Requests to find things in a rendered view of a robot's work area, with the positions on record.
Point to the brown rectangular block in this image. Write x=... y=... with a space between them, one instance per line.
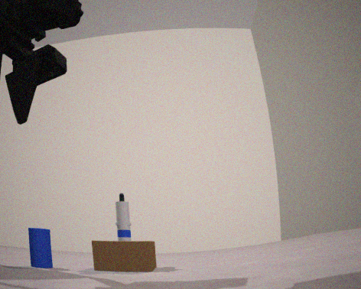
x=124 y=256

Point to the grey marker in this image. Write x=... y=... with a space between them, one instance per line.
x=122 y=219

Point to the blue cylinder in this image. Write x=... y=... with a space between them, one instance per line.
x=40 y=248

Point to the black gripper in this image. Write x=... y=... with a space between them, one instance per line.
x=30 y=68

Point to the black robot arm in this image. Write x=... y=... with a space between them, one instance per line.
x=46 y=14

